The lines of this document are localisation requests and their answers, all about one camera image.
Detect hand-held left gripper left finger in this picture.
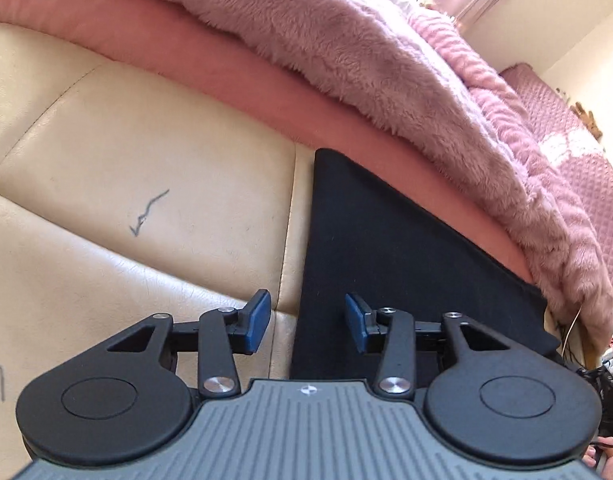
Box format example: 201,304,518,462
93,289,272,398

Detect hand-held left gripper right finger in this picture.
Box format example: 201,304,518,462
345,292,522,396

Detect black pants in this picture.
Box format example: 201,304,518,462
288,147,562,382

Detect person's right hand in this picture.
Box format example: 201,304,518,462
583,436,613,472

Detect beige leather bed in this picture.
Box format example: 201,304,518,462
0,20,598,480

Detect pink quilted headboard cover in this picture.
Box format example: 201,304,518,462
499,62,613,322

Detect pink bed sheet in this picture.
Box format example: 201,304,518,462
0,0,536,287

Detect pink fluffy blanket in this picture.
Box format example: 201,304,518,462
71,0,613,330

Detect brown stuffed toy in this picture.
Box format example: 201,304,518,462
571,101,603,140

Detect white cable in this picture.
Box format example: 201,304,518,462
561,304,583,357

